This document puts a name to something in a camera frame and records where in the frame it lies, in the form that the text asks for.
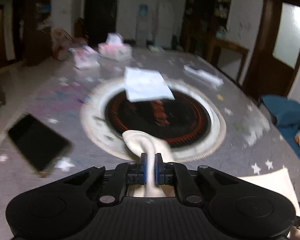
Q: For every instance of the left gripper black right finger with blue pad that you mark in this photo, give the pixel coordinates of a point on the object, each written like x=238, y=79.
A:
x=168, y=173

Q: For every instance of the black tablet device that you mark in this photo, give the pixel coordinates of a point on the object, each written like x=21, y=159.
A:
x=39, y=145

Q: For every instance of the cream white garment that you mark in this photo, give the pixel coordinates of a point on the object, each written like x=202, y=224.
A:
x=140, y=142

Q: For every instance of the dark wooden shelf cabinet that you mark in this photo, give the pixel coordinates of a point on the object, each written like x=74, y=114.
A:
x=202, y=19

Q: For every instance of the dark wooden door with glass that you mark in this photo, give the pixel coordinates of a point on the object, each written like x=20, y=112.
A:
x=276, y=58

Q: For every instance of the round black induction cooktop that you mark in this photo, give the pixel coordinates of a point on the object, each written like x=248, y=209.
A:
x=190, y=123

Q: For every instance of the small pink white box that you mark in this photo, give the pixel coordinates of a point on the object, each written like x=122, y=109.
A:
x=85, y=57

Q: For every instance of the teal blue cushion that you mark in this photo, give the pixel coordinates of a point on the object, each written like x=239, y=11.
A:
x=284, y=111

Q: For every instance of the white remote control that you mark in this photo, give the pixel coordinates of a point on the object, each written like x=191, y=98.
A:
x=203, y=75

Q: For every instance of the pink white tissue box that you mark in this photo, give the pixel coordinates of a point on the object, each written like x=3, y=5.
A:
x=114, y=48

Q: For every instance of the white refrigerator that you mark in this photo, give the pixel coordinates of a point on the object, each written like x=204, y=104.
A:
x=165, y=20

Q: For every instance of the white paper sheet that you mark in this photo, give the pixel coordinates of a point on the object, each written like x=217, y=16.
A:
x=145, y=85

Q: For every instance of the dark wooden side table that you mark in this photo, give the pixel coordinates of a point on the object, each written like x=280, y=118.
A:
x=222, y=52

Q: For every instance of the water dispenser with blue bottle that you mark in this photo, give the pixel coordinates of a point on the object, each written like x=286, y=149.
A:
x=142, y=25

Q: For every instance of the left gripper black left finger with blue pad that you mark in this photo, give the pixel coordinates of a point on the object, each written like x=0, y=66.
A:
x=134, y=173

